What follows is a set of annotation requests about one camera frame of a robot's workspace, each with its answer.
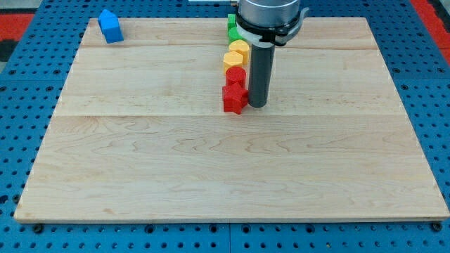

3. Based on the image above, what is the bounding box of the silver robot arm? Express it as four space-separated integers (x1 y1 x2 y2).
236 0 309 48

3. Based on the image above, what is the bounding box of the red star block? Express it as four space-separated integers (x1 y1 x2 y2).
222 83 248 115

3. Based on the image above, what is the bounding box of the red cylinder block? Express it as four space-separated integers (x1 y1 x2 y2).
225 66 247 88

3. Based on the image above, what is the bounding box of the yellow hexagon block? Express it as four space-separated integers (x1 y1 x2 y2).
223 51 243 73

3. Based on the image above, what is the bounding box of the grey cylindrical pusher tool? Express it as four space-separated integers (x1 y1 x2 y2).
248 45 275 108

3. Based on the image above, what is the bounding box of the yellow heart block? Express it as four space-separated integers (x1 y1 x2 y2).
229 39 250 65

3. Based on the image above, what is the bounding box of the light wooden board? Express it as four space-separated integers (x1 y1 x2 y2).
14 18 449 223

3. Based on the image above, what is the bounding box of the green round block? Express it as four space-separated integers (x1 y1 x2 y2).
228 27 244 44

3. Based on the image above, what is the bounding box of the green square block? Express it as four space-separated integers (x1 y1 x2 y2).
227 14 236 32

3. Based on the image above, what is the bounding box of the blue house-shaped block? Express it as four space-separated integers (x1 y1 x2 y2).
98 9 124 44

